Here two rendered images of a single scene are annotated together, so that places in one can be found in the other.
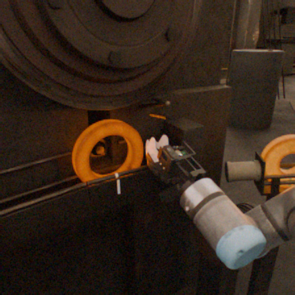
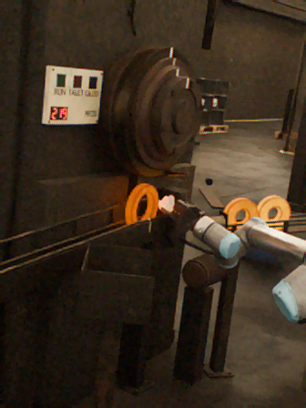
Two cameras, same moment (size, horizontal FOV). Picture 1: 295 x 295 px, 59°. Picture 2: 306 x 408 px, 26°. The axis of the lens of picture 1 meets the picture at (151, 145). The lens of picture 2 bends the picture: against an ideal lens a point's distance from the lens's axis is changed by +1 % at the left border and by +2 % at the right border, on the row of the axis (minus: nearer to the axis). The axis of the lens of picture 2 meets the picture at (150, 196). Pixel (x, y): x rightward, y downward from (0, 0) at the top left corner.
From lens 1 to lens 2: 1.97 m
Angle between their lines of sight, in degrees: 27
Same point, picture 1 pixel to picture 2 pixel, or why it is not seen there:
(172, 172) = (184, 215)
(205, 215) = (211, 231)
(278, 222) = (243, 238)
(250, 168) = (219, 219)
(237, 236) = (229, 237)
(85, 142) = (137, 196)
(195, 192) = (204, 222)
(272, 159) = (231, 213)
